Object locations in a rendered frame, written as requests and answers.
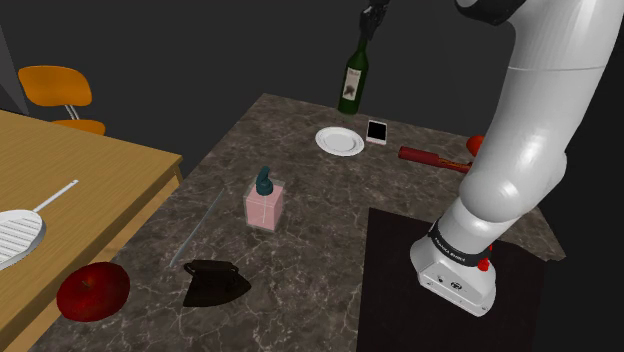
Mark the wooden table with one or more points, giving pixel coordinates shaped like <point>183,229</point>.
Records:
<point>88,175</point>

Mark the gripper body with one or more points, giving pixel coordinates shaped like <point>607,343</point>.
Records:
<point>373,16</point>

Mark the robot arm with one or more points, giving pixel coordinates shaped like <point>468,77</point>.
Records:
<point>536,126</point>

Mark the white round plate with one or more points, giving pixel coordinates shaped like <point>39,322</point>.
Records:
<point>340,141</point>

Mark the black flat iron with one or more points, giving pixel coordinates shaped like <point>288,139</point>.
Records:
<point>212,287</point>

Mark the green wine bottle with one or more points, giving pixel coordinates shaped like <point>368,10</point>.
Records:
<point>354,80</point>

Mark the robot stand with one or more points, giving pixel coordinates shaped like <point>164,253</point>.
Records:
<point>438,317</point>

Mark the red apple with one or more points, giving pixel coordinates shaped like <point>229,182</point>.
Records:
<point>92,291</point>

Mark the red round fruit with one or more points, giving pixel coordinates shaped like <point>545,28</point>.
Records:
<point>475,144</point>

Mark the orange chair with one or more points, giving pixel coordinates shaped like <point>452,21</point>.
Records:
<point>58,88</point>

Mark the pink soap dispenser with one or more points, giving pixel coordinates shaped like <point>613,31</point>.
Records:
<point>264,207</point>

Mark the red cylindrical tool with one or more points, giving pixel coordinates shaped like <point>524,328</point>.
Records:
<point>424,156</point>

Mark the pink-edged smartphone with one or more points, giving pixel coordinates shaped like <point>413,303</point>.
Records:
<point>377,131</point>

